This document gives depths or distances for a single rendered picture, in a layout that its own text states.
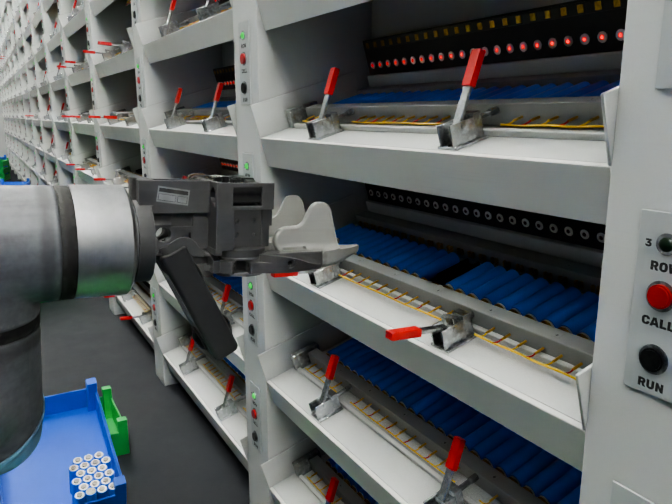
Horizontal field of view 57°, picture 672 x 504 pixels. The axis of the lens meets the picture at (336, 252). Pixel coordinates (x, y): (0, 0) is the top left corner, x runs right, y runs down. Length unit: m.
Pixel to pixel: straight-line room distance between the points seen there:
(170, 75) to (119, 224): 1.17
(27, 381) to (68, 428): 0.92
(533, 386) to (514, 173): 0.18
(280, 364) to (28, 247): 0.63
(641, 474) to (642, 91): 0.26
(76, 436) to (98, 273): 0.96
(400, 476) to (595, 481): 0.32
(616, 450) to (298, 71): 0.70
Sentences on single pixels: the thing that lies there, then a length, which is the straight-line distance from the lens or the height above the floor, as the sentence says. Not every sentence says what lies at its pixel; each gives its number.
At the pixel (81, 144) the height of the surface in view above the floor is 0.59.
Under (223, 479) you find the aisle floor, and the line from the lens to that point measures 1.35.
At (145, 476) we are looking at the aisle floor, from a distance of 1.39.
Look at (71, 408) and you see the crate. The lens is 1.48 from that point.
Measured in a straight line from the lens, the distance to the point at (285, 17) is 0.90.
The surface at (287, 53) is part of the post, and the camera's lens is 0.98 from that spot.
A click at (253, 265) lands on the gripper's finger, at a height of 0.59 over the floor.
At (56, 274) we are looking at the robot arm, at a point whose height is 0.61.
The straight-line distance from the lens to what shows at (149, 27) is 1.64.
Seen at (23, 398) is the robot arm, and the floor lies 0.51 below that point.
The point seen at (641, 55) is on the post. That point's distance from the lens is 0.45.
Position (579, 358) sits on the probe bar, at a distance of 0.57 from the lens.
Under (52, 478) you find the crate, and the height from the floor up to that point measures 0.04.
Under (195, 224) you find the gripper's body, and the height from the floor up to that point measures 0.63.
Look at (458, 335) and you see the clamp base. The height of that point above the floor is 0.50.
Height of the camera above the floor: 0.72
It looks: 13 degrees down
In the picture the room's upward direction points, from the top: straight up
